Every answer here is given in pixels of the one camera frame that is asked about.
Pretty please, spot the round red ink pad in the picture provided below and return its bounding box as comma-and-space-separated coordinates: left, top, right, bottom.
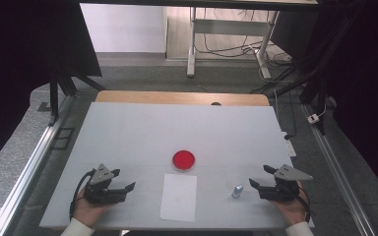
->
171, 149, 197, 172

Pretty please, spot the white desk frame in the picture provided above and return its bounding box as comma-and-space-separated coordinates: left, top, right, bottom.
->
186, 6, 281, 80

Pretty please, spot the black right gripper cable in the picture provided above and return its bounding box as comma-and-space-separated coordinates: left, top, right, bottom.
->
296, 184, 312, 223

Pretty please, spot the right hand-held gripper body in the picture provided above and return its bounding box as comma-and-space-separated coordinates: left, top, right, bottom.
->
258, 163, 314, 202

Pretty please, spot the black curtain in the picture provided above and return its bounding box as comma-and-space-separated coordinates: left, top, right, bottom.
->
270, 0, 378, 205
0, 0, 103, 175

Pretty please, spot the aluminium floor rail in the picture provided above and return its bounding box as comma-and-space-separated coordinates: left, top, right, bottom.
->
300, 103, 378, 236
0, 94, 76, 236

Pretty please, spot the white table board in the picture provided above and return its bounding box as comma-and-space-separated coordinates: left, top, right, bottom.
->
38, 101, 316, 230

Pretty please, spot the wooden table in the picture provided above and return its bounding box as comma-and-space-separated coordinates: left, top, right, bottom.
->
94, 89, 271, 107

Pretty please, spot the white paper sheet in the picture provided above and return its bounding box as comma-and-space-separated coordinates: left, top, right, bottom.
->
159, 173, 198, 223

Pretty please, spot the tangle of floor cables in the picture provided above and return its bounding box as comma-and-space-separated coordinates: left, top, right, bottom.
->
195, 8, 293, 67

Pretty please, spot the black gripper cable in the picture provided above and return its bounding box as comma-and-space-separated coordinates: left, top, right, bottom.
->
296, 184, 312, 223
69, 168, 96, 221

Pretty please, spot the person's left hand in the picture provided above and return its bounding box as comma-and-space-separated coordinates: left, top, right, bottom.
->
73, 188, 116, 228

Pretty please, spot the person's right hand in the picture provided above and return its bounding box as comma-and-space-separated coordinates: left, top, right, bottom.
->
270, 186, 311, 226

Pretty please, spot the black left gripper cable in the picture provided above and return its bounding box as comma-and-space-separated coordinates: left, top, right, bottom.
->
69, 168, 96, 221

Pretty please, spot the black tripod stand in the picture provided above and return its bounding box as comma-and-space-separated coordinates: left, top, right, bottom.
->
250, 19, 344, 136
46, 63, 106, 128

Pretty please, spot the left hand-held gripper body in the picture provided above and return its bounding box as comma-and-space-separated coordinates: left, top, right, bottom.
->
84, 163, 128, 207

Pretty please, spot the black cable beside table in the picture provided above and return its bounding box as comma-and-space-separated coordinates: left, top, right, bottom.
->
273, 88, 298, 141

